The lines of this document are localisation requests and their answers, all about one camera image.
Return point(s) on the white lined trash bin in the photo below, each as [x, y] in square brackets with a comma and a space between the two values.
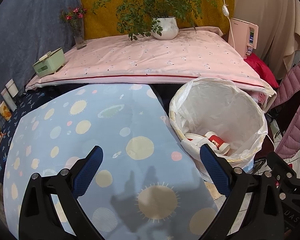
[215, 105]

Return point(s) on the beige curtain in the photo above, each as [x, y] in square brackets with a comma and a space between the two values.
[278, 21]

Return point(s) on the red white paper bowl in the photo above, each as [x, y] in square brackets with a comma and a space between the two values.
[195, 138]

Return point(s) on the pink bedding mat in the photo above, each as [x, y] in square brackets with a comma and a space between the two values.
[192, 53]

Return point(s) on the glass vase with red flowers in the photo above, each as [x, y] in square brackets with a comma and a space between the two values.
[74, 18]

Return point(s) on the blue blanket backdrop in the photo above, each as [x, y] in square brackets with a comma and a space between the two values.
[29, 29]

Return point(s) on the white jar with lid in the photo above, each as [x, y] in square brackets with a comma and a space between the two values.
[12, 88]

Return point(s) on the pink water dispenser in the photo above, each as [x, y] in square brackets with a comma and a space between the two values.
[243, 37]

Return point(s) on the green plant in white pot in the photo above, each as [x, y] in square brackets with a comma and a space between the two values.
[144, 17]

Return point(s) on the mint green tissue box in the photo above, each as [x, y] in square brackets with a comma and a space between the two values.
[49, 63]

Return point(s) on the mustard yellow blanket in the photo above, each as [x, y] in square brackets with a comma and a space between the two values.
[103, 22]

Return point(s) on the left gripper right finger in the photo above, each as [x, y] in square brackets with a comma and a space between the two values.
[264, 216]

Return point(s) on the navy floral cloth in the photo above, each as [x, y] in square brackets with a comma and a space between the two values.
[29, 101]

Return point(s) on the red white paper cup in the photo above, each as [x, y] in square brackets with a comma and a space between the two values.
[217, 144]

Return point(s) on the white tall tube bottle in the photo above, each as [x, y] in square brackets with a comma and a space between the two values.
[8, 99]

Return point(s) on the pink puffer jacket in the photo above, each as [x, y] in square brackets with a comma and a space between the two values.
[286, 111]

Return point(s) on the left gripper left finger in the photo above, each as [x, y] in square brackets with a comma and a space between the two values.
[38, 216]

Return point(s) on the red cushion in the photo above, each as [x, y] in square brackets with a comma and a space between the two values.
[262, 70]

